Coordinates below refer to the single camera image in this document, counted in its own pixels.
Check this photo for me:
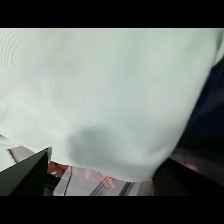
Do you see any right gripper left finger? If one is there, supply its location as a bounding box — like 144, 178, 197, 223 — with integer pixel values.
0, 146, 53, 197

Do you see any white garment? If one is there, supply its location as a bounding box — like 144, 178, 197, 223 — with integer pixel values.
0, 28, 224, 183

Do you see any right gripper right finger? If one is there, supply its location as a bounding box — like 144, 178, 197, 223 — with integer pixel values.
152, 157, 224, 197

